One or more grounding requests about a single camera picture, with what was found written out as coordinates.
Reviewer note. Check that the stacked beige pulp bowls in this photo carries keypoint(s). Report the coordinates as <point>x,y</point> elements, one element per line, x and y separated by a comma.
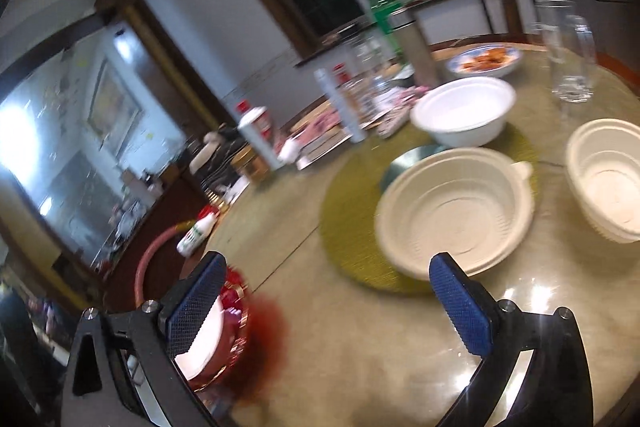
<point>602,168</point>

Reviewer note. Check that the pink cloth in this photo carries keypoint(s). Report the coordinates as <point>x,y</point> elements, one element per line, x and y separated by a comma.
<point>320,125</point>

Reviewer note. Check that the small white green bottle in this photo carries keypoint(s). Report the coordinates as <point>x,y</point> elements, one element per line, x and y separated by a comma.
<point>196,235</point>

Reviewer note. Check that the red gold scalloped plate small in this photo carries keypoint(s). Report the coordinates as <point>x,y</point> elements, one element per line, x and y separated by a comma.
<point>235,298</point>

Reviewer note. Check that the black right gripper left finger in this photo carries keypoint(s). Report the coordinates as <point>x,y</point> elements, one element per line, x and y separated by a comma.
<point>98,389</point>

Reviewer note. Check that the beige pulp bowl with tab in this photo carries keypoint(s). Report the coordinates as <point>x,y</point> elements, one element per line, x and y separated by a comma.
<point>473,203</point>

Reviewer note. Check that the black quilted fur-trim jacket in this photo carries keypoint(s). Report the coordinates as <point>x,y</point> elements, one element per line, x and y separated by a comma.
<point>212,166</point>

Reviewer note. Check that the white cup lying down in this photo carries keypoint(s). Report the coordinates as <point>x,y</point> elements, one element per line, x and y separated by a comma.
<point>289,152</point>

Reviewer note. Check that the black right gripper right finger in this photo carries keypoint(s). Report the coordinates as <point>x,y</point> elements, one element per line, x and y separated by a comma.
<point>556,389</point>

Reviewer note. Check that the clear drinking glass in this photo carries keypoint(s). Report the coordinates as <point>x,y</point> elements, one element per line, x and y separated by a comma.
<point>570,49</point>

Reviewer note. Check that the gold glitter turntable mat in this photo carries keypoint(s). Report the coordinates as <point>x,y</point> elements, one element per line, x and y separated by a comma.
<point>347,214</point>

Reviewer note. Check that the blue white plate with food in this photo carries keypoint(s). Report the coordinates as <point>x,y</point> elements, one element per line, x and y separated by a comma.
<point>493,60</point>

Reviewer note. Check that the large white foam plate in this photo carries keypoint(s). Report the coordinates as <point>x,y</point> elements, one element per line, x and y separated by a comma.
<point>192,362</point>

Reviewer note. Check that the red gold scalloped plate large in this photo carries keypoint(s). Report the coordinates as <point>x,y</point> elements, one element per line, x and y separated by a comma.
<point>262,360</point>

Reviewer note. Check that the amber jar gold lid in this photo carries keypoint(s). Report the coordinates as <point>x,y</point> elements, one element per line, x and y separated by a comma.
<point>248,163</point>

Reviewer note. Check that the white blue tube package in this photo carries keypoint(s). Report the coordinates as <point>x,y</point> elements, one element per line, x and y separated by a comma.
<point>348,115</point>

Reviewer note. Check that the silver metal turntable disc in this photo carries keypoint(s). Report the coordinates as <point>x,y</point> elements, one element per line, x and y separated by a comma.
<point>407,160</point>

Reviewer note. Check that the white foam bowl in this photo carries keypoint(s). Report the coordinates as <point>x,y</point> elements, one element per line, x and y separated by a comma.
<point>468,112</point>

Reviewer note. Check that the green plastic bottle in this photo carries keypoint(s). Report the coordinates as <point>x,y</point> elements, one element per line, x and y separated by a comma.
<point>381,10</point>

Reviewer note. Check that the stainless steel thermos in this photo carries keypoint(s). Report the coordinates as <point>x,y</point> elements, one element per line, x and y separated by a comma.
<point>417,52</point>

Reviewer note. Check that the small red cap bottle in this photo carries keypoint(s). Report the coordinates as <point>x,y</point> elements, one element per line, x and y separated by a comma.
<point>341,74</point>

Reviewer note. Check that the car key fob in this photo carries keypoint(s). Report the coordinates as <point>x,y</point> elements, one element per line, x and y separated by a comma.
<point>393,121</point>

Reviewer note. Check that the white liquor bottle red cap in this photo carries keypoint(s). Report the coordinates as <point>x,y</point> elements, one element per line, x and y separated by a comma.
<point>256,126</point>

